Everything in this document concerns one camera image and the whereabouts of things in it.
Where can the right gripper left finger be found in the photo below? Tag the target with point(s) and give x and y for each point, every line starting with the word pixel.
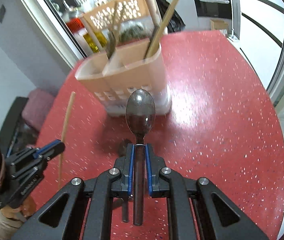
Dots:
pixel 82 211

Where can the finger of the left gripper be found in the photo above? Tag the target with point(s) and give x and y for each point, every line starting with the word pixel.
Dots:
pixel 51 150

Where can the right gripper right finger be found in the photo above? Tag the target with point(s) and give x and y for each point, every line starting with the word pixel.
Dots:
pixel 196 209

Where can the wooden chopstick four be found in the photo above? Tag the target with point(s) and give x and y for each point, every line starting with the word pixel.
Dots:
pixel 63 135

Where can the dark translucent spoon two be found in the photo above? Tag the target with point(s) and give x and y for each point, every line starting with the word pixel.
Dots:
pixel 125 150

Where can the dark translucent spoon one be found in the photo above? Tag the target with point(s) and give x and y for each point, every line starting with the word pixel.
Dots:
pixel 140 116

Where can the wooden chopstick two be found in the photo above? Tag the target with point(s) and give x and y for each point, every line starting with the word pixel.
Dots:
pixel 155 41

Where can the wooden chopstick one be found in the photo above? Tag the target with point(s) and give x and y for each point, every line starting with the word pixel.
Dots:
pixel 111 34

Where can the person left hand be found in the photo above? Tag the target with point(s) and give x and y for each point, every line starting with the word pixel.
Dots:
pixel 23 212

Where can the pink chair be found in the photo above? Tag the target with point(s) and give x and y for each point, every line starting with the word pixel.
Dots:
pixel 37 108

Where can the beige utensil holder caddy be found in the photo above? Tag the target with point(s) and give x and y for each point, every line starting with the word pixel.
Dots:
pixel 113 80

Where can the red plastic basket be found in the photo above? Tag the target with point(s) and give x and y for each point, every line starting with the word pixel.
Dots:
pixel 75 25

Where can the bag of green vegetables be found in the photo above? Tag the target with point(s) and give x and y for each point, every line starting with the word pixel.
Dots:
pixel 134 31

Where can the beige flower-pattern storage cart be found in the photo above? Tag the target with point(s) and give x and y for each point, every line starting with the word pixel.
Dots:
pixel 111 15

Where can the white refrigerator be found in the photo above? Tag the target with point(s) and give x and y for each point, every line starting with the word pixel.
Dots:
pixel 262 38

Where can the cardboard box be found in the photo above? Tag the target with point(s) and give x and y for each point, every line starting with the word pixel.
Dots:
pixel 216 24

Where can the black built-in oven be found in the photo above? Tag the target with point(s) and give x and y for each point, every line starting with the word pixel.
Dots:
pixel 214 8

